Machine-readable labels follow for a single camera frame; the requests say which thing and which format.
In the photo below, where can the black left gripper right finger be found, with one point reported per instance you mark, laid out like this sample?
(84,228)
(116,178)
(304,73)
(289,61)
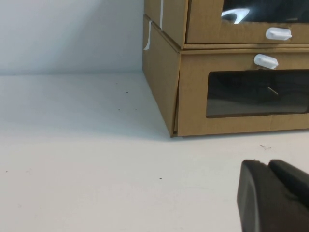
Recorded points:
(294,183)

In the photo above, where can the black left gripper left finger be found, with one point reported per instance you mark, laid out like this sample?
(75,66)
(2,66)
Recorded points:
(256,200)

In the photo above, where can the cardboard shell with curled tape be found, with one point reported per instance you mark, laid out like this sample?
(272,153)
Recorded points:
(161,84)

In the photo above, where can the curled white tape strip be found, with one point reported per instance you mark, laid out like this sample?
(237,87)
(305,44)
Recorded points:
(147,36)

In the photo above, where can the cardboard shell with straight tape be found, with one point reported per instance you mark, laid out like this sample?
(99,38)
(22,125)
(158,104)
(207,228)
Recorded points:
(173,19)

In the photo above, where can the straight white tape strip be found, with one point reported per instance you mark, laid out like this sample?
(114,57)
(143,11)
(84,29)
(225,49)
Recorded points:
(161,14)

